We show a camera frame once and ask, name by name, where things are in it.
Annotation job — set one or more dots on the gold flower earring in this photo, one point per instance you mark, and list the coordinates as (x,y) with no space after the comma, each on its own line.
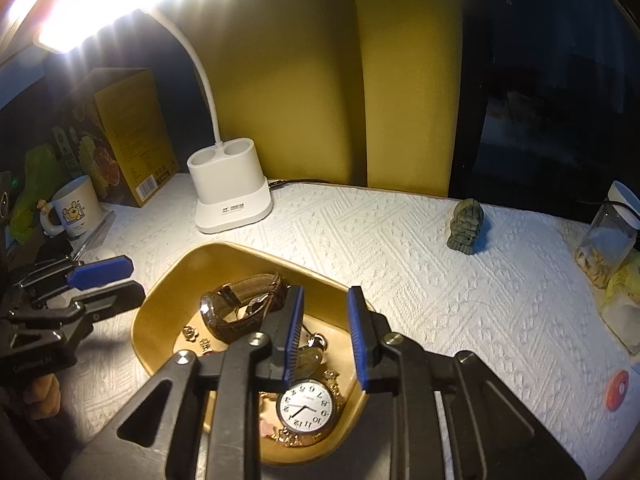
(189,333)
(205,346)

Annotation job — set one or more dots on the gold bead jewelry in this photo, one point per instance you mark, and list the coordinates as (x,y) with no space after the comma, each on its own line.
(272,430)

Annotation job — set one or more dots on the white textured tablecloth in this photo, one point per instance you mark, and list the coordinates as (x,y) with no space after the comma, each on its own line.
(425,285)

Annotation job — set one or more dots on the white cartoon mug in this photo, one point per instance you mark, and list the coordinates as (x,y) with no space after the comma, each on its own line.
(75,210)

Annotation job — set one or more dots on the yellow curtain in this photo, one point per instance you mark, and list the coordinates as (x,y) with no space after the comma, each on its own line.
(300,60)

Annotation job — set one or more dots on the green plush toy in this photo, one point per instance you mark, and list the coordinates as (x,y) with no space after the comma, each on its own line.
(40,170)

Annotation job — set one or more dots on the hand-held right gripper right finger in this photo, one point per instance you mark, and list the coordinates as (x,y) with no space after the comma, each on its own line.
(357,340)

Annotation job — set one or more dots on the person's left hand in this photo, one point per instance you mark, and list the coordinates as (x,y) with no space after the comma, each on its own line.
(42,397)

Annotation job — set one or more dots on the yellow plastic tray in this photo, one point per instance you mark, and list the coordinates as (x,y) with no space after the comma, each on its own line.
(165,310)

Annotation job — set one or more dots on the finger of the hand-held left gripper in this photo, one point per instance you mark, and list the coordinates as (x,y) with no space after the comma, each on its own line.
(100,270)
(110,300)

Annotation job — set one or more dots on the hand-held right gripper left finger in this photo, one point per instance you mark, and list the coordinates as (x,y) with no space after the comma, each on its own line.
(295,330)

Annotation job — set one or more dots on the cracker box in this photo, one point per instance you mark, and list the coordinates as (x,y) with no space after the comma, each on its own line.
(135,135)

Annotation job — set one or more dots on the glass jar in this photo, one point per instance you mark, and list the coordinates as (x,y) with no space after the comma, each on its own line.
(605,240)

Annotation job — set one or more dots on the orange round disc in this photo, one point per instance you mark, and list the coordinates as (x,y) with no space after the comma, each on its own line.
(616,392)

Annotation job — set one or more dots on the white face pocket watch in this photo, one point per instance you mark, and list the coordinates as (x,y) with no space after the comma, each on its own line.
(305,405)

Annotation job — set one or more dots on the green stone figurine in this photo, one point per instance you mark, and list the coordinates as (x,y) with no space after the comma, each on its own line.
(465,230)

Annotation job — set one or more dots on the white desk lamp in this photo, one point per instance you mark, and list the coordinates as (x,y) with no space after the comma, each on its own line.
(230,200)

